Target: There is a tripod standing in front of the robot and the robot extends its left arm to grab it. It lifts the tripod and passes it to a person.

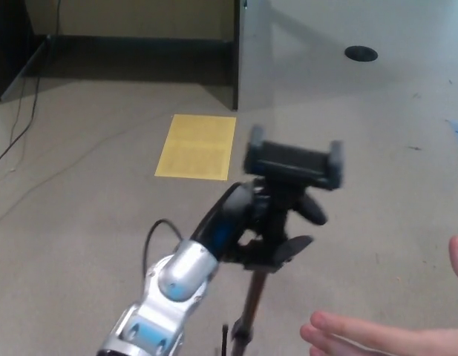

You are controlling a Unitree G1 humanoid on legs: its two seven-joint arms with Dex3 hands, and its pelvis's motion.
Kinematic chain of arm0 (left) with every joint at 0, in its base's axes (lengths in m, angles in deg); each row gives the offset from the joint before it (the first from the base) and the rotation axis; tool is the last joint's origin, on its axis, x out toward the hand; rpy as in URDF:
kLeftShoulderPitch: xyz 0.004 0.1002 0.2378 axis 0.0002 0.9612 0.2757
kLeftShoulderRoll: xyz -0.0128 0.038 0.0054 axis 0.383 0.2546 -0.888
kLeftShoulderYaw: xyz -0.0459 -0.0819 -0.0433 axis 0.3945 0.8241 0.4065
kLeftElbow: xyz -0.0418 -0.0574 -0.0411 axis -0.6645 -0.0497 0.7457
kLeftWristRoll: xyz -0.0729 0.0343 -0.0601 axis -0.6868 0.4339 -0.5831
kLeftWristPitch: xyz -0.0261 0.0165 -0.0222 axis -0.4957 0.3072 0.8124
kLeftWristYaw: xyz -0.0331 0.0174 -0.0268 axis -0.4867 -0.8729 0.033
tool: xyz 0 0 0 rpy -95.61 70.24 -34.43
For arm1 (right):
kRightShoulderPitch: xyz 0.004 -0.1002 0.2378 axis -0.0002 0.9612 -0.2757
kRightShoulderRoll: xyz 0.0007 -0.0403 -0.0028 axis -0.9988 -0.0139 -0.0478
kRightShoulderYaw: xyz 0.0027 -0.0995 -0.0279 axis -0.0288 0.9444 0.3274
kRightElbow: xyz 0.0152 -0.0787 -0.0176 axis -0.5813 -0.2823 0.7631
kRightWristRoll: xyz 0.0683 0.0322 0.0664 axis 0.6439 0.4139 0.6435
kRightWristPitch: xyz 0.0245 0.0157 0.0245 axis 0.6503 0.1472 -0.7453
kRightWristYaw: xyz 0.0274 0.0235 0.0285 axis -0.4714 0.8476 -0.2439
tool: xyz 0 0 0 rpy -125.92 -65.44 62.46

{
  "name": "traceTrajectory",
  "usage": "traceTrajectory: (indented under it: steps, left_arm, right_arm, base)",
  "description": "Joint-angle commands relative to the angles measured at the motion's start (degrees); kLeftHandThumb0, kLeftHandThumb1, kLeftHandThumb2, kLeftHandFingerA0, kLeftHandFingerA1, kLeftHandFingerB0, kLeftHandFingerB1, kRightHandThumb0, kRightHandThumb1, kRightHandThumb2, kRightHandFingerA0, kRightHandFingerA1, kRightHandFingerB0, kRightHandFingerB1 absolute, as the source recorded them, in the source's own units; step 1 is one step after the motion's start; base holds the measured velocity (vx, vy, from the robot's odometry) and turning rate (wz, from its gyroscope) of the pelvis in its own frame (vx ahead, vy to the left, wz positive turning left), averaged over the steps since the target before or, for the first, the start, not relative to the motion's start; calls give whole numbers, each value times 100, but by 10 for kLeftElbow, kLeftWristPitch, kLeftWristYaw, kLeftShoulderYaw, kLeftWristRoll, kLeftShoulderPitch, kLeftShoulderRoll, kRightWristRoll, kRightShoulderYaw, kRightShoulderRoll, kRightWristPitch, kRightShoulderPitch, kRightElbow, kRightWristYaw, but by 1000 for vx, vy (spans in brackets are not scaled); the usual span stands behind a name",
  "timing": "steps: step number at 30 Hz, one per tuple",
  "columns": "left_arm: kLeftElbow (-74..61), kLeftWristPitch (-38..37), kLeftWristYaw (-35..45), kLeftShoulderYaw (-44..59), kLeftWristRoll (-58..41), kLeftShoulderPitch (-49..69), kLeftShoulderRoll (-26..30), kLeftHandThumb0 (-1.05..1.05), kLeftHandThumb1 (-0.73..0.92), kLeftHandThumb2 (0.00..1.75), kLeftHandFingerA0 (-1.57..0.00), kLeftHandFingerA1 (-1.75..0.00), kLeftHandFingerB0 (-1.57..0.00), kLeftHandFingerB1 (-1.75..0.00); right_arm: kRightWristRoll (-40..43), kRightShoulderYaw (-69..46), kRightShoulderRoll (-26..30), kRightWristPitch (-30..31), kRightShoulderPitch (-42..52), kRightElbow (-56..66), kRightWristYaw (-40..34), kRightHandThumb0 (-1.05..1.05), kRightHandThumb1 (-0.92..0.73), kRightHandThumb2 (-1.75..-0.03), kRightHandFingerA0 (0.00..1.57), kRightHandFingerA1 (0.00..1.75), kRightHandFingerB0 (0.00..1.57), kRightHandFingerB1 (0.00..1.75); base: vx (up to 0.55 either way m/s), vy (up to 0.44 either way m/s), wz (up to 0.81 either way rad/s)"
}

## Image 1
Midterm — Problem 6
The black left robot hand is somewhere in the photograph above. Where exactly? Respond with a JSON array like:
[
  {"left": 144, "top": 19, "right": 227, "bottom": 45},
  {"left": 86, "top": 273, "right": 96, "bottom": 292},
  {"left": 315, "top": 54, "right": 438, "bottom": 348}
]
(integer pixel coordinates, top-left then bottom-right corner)
[{"left": 189, "top": 180, "right": 330, "bottom": 274}]

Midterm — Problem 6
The person's bare hand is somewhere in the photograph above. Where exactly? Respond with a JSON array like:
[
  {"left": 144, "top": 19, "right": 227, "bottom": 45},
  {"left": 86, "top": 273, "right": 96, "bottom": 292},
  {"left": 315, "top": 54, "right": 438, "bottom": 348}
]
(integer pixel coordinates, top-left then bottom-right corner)
[{"left": 300, "top": 234, "right": 458, "bottom": 356}]

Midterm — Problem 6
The black tripod with phone holder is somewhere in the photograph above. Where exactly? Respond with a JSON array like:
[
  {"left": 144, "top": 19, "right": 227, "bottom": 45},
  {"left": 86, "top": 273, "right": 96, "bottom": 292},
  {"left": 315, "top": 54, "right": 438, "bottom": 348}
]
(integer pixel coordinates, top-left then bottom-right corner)
[{"left": 213, "top": 124, "right": 345, "bottom": 356}]

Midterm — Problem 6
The yellow paper sheet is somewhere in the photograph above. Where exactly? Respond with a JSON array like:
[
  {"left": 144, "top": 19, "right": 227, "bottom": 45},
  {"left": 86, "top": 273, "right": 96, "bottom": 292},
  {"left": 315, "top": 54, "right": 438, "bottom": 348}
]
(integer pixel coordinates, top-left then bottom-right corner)
[{"left": 154, "top": 113, "right": 238, "bottom": 182}]

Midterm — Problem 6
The round black floor cover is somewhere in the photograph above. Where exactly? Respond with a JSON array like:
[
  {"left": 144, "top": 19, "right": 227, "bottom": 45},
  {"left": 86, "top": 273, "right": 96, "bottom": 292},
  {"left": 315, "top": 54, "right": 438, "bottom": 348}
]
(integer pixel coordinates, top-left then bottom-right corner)
[{"left": 344, "top": 45, "right": 379, "bottom": 62}]

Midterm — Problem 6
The dark wooden desk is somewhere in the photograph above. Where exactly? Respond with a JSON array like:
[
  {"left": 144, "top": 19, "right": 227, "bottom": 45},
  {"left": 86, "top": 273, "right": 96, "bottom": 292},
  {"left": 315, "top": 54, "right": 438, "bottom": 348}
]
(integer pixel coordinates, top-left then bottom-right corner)
[{"left": 0, "top": 0, "right": 280, "bottom": 111}]

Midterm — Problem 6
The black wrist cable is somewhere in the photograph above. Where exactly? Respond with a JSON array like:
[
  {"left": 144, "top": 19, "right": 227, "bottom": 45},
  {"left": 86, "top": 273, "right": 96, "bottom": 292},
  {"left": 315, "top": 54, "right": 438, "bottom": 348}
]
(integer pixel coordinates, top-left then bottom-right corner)
[{"left": 140, "top": 219, "right": 186, "bottom": 277}]

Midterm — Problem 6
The thin grey floor cable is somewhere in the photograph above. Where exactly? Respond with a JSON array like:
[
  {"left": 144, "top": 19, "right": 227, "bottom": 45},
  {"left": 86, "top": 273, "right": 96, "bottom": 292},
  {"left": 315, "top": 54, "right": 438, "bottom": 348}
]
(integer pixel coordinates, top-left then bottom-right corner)
[{"left": 0, "top": 120, "right": 174, "bottom": 226}]

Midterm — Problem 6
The thin dark cable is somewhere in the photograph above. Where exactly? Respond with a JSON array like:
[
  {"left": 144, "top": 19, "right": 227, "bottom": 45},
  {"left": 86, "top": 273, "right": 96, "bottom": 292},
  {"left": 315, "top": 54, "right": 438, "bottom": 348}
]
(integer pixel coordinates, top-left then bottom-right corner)
[{"left": 8, "top": 76, "right": 27, "bottom": 145}]

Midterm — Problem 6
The black power cable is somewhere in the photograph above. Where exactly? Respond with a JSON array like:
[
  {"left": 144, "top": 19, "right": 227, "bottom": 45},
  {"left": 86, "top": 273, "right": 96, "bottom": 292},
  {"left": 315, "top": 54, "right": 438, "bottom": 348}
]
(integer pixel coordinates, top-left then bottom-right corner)
[{"left": 0, "top": 0, "right": 64, "bottom": 171}]

